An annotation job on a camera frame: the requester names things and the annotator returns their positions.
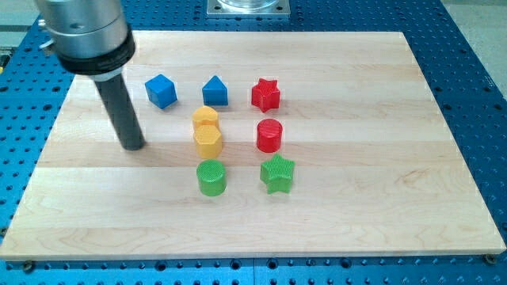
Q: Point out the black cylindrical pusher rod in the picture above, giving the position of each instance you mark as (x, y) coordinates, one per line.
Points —
(115, 97)

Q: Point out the green cylinder block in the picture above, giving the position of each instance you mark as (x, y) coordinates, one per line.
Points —
(211, 176)

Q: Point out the red star block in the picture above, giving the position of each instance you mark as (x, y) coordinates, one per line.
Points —
(266, 95)

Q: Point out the green star block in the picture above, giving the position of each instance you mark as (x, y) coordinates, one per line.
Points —
(277, 174)

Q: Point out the blue cube block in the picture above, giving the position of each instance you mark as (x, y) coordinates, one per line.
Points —
(161, 91)

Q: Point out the yellow rear block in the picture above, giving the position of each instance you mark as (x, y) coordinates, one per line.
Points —
(205, 115)

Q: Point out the yellow hexagon block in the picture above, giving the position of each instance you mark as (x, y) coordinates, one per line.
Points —
(209, 141)

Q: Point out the blue triangle block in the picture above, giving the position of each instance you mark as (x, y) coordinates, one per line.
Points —
(215, 92)

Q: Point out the blue perforated table plate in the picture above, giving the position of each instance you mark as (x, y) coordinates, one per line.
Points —
(34, 85)

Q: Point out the wooden board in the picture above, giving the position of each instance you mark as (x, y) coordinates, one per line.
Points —
(377, 170)

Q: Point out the red cylinder block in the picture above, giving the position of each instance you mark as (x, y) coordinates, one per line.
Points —
(269, 135)

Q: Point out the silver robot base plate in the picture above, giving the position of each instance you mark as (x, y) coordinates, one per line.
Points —
(237, 8)

